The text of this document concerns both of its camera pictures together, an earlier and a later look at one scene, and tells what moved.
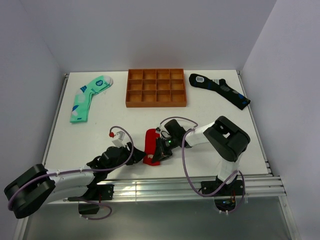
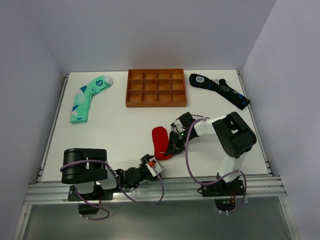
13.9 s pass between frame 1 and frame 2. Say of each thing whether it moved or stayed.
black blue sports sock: stayed
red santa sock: moved
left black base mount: stayed
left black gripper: moved
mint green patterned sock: stayed
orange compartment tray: stayed
